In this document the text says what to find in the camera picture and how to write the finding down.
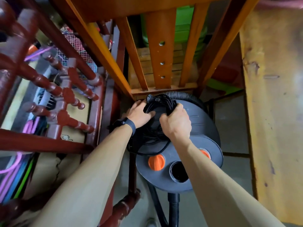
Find person's right forearm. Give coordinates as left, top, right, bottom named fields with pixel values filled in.
left=176, top=138, right=284, bottom=227

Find pink plastic stool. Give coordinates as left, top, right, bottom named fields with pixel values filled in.
left=211, top=33, right=244, bottom=89

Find person's left hand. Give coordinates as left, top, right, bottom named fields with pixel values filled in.
left=125, top=99, right=156, bottom=129

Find dark red wooden bed frame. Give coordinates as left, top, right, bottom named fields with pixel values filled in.
left=0, top=0, right=142, bottom=227

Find person's right hand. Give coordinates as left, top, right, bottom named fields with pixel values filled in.
left=159, top=102, right=192, bottom=147

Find orange plastic stick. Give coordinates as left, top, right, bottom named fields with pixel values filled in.
left=26, top=44, right=39, bottom=56

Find green plastic stool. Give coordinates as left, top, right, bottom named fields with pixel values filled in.
left=141, top=6, right=244, bottom=95

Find black power cord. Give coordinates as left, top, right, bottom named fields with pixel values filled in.
left=127, top=93, right=178, bottom=157

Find yellow rimmed badminton racket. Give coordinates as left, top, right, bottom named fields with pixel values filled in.
left=56, top=26, right=99, bottom=73

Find orange wooden chair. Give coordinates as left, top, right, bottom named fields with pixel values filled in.
left=47, top=0, right=261, bottom=101

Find person's left forearm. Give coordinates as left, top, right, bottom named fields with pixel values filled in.
left=31, top=125, right=133, bottom=227

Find black smartwatch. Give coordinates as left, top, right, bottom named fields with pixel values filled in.
left=112, top=117, right=137, bottom=137

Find pink plastic basin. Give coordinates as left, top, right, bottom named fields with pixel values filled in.
left=254, top=0, right=303, bottom=11

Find grey vacuum cleaner orange knobs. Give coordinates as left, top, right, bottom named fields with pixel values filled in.
left=132, top=98, right=224, bottom=194

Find purple plastic strings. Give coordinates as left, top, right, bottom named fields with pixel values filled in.
left=0, top=46, right=55, bottom=204

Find black vacuum hose with nozzle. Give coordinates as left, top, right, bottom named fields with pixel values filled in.
left=146, top=90, right=209, bottom=227

